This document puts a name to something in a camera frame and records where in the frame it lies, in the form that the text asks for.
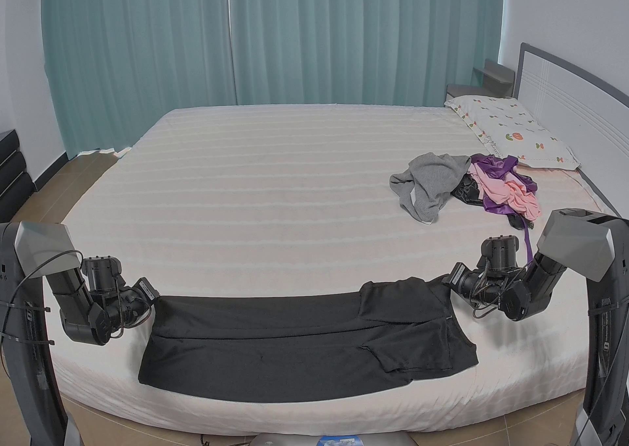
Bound black T-shirt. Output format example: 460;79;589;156
138;277;479;403

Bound blue-green curtain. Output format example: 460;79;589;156
42;0;239;161
228;0;507;108

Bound grey bedside table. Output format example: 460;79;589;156
446;59;516;100

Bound bed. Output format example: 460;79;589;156
12;42;629;435

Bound pile of clothes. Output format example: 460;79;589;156
451;154;541;259

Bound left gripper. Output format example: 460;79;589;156
120;277;161;328

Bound black chest of drawers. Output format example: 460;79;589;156
0;129;36;221

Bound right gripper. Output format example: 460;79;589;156
448;262;488;303

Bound white printed pillow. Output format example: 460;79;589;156
445;95;582;170

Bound grey garment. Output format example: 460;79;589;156
390;152;472;224

